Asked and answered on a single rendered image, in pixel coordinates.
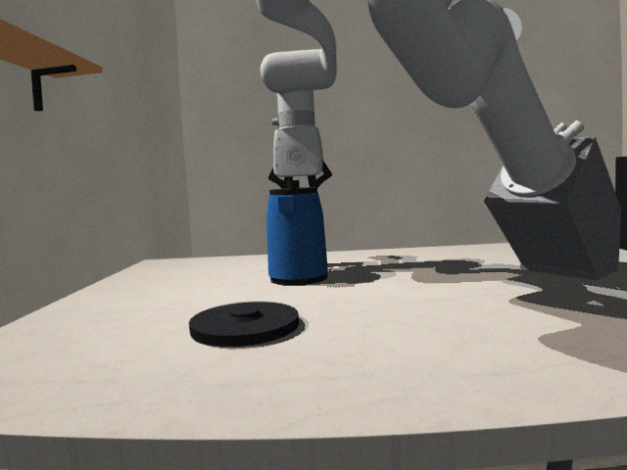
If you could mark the blue kettle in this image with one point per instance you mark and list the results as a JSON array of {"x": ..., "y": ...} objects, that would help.
[{"x": 296, "y": 250}]

